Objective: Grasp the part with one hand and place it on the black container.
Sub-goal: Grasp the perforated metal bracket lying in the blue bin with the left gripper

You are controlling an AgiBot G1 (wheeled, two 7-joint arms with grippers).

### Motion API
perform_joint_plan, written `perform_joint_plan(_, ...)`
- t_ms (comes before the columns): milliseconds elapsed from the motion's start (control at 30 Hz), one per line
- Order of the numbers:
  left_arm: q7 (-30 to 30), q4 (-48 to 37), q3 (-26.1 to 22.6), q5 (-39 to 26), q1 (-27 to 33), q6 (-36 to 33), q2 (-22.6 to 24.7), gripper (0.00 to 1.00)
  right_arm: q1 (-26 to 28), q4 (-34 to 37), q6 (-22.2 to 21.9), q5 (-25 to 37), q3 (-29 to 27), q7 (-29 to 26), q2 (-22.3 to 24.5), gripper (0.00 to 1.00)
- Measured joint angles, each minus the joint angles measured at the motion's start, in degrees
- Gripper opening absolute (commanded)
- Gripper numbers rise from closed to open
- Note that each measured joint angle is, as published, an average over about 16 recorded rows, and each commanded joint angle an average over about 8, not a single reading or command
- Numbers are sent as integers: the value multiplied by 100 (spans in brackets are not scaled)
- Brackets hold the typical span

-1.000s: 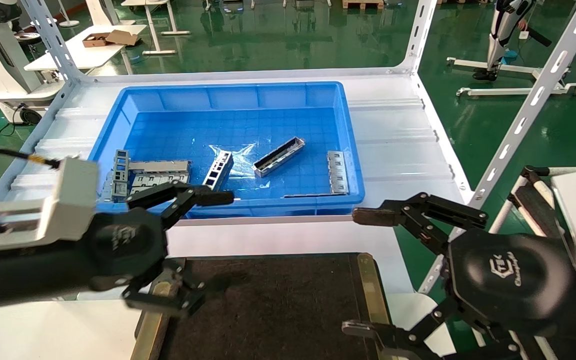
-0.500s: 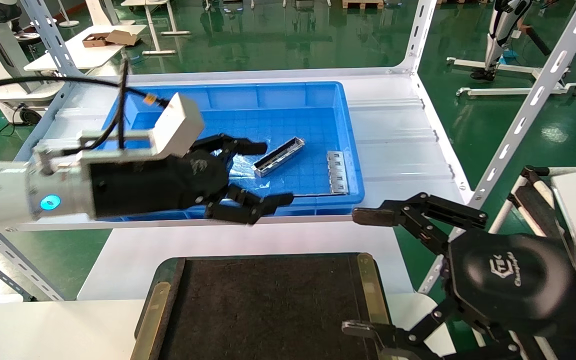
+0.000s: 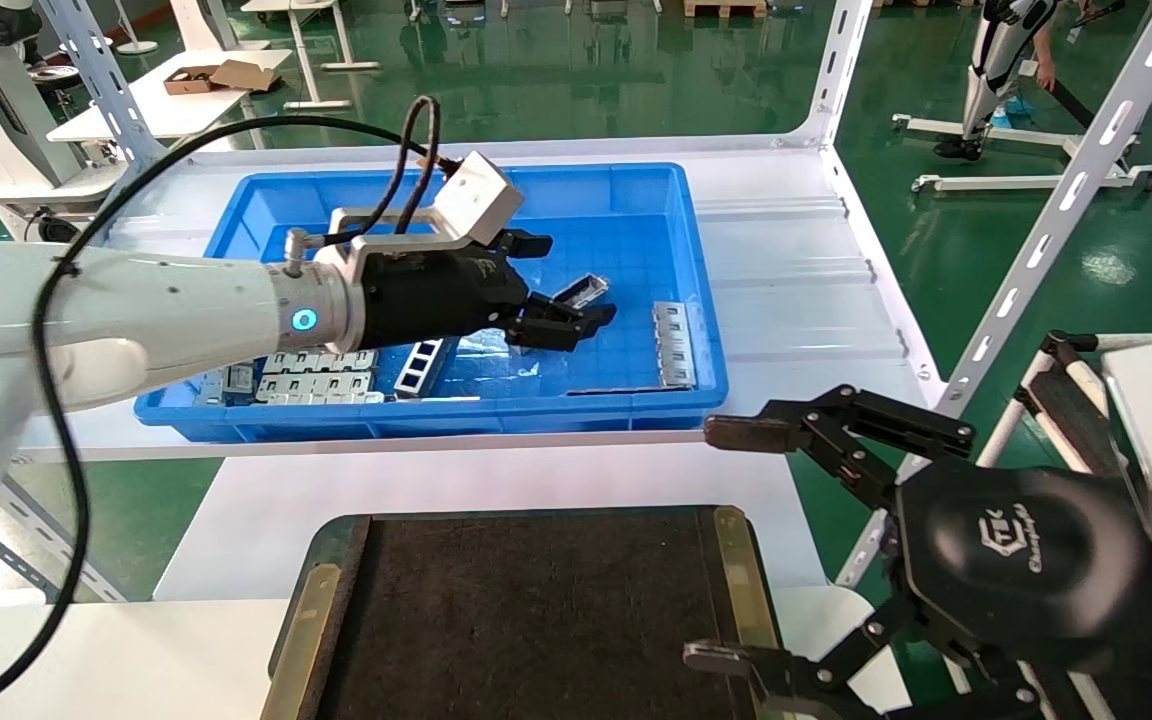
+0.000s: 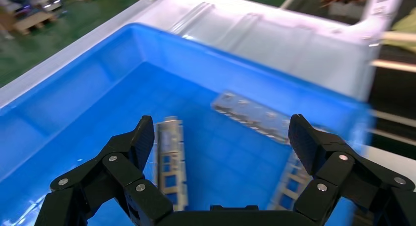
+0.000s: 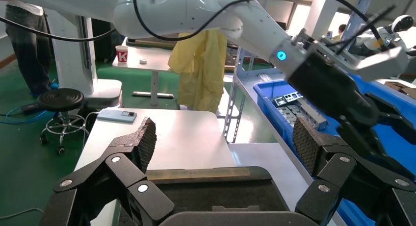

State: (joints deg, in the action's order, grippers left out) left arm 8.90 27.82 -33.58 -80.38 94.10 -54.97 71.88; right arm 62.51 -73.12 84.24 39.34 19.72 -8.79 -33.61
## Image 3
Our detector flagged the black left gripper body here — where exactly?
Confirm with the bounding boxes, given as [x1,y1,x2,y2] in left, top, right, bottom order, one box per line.
[356,247,534,352]

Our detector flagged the white table with cardboard box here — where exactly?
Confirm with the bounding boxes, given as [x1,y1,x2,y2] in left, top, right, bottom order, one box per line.
[44,48,294,146]

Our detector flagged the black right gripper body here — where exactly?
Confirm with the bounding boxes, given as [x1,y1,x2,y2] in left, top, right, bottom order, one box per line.
[896,465,1150,668]

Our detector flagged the short looped black cable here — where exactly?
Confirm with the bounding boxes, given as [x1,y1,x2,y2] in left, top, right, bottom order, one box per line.
[283,94,442,276]

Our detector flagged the blue plastic bin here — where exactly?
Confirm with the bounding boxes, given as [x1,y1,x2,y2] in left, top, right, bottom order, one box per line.
[133,162,730,444]

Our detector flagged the cart with cream rails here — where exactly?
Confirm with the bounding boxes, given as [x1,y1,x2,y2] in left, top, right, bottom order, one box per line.
[976,330,1152,476]

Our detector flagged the white wheeled floor frame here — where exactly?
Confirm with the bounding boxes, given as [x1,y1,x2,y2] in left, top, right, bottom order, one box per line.
[890,110,1152,197]

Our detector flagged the silver camera mounting bracket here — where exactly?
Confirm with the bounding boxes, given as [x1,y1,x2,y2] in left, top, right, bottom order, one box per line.
[311,204,493,293]

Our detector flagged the slotted silver metal bracket part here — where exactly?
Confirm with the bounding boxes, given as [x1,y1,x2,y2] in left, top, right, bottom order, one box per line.
[553,274,609,308]

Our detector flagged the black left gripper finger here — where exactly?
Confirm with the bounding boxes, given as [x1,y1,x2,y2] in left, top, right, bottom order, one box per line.
[507,294,618,354]
[500,230,555,263]

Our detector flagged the long black cable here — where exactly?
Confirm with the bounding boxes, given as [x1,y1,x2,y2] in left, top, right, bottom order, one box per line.
[0,113,462,720]

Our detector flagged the humanoid robot legs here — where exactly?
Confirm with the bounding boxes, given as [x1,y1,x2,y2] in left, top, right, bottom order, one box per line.
[932,0,1062,162]

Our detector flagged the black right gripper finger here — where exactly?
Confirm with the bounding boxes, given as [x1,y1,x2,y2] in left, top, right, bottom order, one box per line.
[683,594,1039,720]
[703,384,978,512]

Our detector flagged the white pedestal table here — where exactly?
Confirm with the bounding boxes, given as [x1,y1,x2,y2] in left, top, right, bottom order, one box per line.
[239,0,383,112]

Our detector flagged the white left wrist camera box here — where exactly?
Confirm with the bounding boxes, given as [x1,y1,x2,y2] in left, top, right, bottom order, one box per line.
[432,150,526,247]

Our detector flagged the clear plastic bag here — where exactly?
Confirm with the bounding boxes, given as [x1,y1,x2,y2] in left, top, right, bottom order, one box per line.
[454,328,539,379]

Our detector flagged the black container with brass edges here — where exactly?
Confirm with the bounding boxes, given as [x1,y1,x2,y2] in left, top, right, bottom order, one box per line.
[259,505,785,720]

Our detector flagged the wooden pallet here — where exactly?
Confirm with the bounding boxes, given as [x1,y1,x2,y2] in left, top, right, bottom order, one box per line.
[683,0,769,20]

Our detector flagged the open cardboard box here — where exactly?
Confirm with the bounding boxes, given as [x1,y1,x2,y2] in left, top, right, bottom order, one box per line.
[163,59,279,97]

